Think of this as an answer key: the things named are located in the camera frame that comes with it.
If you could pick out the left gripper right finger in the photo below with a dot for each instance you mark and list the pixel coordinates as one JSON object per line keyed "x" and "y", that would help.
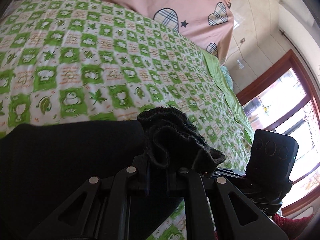
{"x": 219, "y": 210}

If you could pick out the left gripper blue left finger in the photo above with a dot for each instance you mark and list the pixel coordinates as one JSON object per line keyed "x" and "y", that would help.
{"x": 99, "y": 209}

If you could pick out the black knit pants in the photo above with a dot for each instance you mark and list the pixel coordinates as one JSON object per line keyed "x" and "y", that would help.
{"x": 41, "y": 166}

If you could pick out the red floral blanket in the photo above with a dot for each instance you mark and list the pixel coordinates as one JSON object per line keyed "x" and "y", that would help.
{"x": 292, "y": 227}

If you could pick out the light blue cloth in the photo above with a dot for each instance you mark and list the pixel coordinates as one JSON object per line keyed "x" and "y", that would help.
{"x": 227, "y": 76}

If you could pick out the plain green sheet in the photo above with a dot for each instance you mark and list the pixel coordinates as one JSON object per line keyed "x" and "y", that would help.
{"x": 213, "y": 66}

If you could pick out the green white patterned bedsheet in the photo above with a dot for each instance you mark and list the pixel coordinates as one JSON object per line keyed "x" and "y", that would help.
{"x": 71, "y": 61}

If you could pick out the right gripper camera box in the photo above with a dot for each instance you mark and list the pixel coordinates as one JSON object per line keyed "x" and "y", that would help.
{"x": 272, "y": 157}

